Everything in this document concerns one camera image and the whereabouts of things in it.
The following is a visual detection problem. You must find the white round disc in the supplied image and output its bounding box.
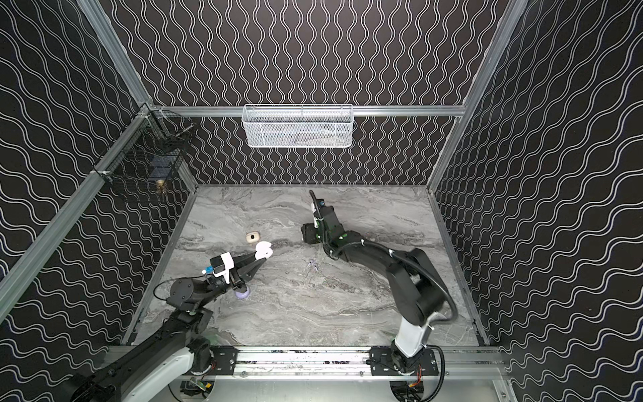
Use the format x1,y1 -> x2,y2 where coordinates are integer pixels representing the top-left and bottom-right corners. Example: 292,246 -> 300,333
255,241 -> 274,260

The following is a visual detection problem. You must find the cream earbud charging case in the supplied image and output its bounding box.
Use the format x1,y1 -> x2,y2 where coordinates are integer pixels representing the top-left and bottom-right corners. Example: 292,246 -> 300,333
246,231 -> 261,243

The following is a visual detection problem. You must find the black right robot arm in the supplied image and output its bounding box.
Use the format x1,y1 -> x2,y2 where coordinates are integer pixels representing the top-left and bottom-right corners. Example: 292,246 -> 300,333
301,191 -> 459,374

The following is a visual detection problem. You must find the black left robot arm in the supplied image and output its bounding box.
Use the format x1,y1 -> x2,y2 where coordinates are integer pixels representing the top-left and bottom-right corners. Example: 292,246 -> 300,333
59,251 -> 270,401

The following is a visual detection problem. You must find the purple round disc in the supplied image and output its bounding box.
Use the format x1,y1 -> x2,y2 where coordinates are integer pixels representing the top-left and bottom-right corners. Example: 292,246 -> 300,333
234,288 -> 251,300

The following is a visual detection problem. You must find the small brass object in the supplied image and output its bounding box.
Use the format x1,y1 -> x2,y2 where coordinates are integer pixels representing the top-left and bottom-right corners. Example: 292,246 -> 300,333
155,179 -> 167,196

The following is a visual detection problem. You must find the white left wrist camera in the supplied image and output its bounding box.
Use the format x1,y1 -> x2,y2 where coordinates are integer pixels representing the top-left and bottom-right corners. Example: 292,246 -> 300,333
202,252 -> 235,285

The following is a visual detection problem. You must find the white wire mesh basket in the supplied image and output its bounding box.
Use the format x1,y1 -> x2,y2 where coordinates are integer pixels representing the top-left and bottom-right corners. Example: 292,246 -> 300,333
241,104 -> 355,148

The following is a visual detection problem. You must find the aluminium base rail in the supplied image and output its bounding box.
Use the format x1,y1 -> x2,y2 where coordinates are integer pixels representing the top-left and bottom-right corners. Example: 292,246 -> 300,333
199,346 -> 507,381

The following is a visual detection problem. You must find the black wire basket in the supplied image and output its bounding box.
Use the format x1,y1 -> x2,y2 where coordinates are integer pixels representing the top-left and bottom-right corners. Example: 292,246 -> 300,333
98,110 -> 195,204

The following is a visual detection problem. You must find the aluminium corner frame post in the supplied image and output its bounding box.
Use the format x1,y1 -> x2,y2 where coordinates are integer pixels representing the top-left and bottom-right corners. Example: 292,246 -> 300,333
78,0 -> 152,106

